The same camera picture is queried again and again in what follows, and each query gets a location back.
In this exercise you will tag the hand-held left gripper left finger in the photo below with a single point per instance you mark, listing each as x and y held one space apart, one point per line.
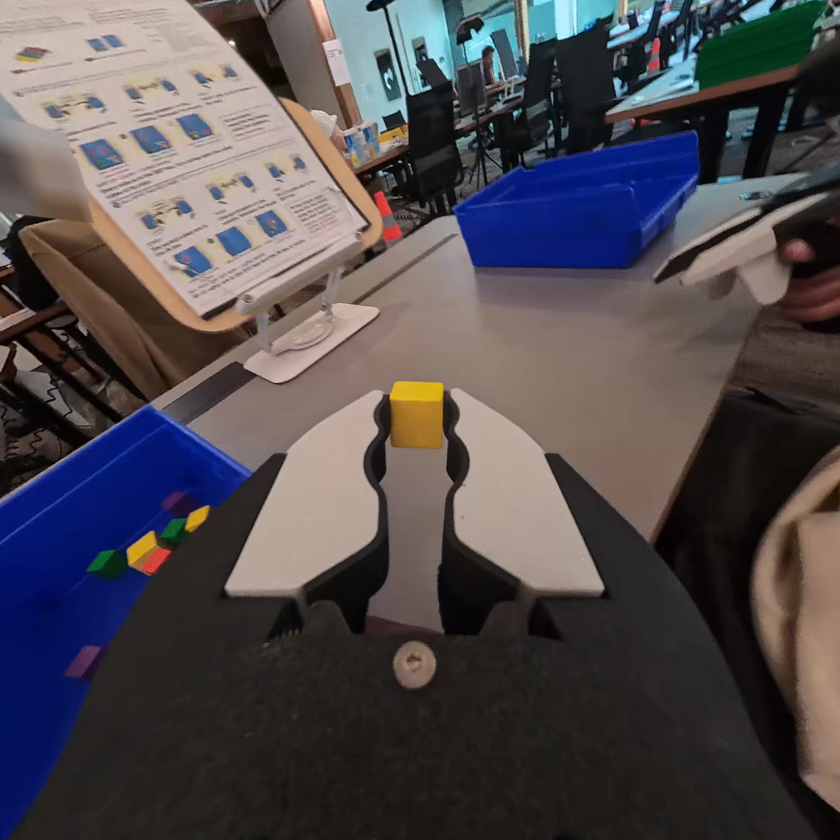
308 518

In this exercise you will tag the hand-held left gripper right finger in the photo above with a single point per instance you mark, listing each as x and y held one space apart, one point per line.
525 518

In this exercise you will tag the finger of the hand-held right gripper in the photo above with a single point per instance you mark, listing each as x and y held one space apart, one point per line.
748 256
722 239

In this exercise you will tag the yellow wooden cube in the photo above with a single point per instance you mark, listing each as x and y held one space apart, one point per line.
417 413
143 548
197 518

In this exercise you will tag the blue plastic bin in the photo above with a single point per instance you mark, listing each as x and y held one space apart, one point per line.
39 623
558 243

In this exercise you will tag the person's right hand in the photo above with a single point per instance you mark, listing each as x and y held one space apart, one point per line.
817 295

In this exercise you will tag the purple wooden cube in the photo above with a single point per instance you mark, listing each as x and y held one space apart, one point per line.
177 502
84 661

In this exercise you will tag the small green wooden cube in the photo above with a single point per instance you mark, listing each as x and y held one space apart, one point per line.
106 563
174 530

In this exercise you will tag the wooden desk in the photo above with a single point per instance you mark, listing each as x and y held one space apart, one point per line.
722 95

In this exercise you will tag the red wooden cube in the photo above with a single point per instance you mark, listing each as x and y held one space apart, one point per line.
156 563

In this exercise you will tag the green plastic crate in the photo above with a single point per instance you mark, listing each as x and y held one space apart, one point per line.
754 52

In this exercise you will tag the orange traffic cone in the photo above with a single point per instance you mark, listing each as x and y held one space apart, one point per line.
387 220
654 59

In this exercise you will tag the black office chair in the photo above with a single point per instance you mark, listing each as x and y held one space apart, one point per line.
539 85
584 92
433 151

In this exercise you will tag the computer monitor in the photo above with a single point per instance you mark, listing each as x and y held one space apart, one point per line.
471 88

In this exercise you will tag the tan fabric cover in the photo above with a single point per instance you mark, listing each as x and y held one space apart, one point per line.
98 295

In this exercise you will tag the stack of blue white cartons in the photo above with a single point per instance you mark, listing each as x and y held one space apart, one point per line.
361 141

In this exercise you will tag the printed instruction sheet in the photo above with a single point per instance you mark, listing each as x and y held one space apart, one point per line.
164 131

